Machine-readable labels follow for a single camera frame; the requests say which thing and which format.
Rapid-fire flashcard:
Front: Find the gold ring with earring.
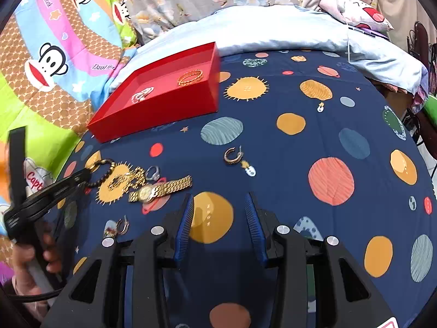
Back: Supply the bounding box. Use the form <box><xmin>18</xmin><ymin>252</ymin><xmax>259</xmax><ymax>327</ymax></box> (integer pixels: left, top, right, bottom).
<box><xmin>103</xmin><ymin>215</ymin><xmax>131</xmax><ymax>240</ymax></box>

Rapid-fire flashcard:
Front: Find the colourful monkey cartoon blanket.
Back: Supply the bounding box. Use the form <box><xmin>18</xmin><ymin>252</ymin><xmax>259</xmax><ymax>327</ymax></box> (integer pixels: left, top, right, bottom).
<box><xmin>0</xmin><ymin>0</ymin><xmax>139</xmax><ymax>281</ymax></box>

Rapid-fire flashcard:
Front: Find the gold hoop earring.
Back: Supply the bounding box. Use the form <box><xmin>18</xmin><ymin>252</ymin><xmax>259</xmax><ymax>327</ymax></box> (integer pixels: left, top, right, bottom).
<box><xmin>223</xmin><ymin>146</ymin><xmax>244</xmax><ymax>165</ymax></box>

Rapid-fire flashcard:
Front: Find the navy planet print bedsheet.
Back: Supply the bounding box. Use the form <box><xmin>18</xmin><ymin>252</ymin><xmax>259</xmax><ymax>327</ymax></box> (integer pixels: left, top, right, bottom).
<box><xmin>61</xmin><ymin>50</ymin><xmax>436</xmax><ymax>327</ymax></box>

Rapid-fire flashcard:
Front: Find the gold bangle bracelet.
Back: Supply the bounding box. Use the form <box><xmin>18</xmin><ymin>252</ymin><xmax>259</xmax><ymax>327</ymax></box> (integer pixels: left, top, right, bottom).
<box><xmin>177</xmin><ymin>69</ymin><xmax>205</xmax><ymax>87</ymax></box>

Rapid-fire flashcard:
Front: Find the silver white bracelet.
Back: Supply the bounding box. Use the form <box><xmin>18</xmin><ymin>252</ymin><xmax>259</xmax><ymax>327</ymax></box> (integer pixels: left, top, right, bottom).
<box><xmin>130</xmin><ymin>87</ymin><xmax>156</xmax><ymax>105</ymax></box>

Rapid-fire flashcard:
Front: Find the black cable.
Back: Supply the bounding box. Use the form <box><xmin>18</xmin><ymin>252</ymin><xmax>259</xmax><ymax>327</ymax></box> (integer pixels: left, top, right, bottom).
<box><xmin>6</xmin><ymin>288</ymin><xmax>64</xmax><ymax>304</ymax></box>

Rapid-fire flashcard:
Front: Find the gold chain necklace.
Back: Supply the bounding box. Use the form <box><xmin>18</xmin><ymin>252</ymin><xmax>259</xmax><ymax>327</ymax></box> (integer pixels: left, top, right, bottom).
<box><xmin>108</xmin><ymin>166</ymin><xmax>147</xmax><ymax>192</ymax></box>

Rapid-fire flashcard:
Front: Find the gold wrist watch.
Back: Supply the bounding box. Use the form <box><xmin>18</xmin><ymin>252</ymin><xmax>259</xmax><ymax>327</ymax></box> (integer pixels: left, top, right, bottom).
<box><xmin>128</xmin><ymin>175</ymin><xmax>193</xmax><ymax>204</ymax></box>

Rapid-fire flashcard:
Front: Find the person's left hand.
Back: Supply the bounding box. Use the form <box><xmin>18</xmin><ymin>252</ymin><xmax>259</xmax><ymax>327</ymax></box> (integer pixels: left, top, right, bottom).
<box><xmin>11</xmin><ymin>221</ymin><xmax>64</xmax><ymax>312</ymax></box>

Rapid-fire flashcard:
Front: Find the dark wooden bead bracelet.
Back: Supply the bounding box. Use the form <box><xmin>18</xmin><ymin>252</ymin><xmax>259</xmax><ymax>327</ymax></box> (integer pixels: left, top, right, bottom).
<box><xmin>83</xmin><ymin>158</ymin><xmax>116</xmax><ymax>189</ymax></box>

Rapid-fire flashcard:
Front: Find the red jewelry tray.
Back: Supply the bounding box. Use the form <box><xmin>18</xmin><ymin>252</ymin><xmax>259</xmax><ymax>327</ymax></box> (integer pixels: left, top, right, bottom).
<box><xmin>87</xmin><ymin>42</ymin><xmax>220</xmax><ymax>143</ymax></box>

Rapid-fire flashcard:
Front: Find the light blue quilt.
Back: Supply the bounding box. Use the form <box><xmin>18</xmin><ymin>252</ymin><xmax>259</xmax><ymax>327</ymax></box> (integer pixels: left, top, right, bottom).
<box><xmin>109</xmin><ymin>5</ymin><xmax>429</xmax><ymax>97</ymax></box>

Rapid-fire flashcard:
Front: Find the white pink cartoon pillow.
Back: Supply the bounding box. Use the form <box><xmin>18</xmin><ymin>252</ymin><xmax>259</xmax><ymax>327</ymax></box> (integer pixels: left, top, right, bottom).
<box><xmin>319</xmin><ymin>0</ymin><xmax>393</xmax><ymax>33</ymax></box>

